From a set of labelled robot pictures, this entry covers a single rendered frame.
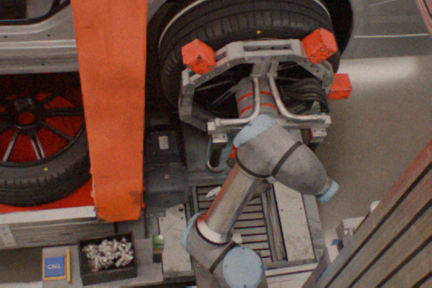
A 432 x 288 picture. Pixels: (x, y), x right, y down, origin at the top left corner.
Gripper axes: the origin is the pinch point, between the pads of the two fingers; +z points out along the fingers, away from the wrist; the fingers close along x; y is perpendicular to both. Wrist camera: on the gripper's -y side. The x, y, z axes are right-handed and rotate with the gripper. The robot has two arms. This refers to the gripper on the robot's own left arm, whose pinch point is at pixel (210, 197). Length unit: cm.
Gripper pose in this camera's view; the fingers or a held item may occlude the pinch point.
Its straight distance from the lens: 225.5
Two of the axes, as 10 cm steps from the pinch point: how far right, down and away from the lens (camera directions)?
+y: 4.3, 8.6, -2.7
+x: 2.5, 1.7, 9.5
